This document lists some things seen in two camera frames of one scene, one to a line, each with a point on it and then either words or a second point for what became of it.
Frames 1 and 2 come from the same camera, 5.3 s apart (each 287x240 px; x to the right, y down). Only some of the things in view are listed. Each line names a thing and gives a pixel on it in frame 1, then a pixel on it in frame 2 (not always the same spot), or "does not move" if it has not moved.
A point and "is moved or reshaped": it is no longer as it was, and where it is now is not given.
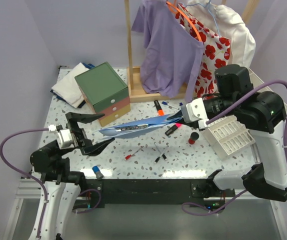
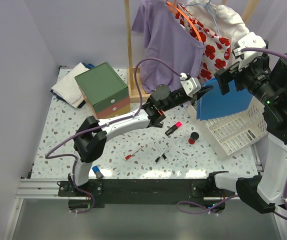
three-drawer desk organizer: [105, 92] does not move
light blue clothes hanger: [212, 15] does not move
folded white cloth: [68, 88] does not move
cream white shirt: [224, 23] does not move
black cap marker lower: [163, 152] does not move
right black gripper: [189, 123] -> [224, 75]
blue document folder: [138, 127] is moved or reshaped
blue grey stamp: [96, 169] does not move
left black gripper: [79, 135] -> [194, 94]
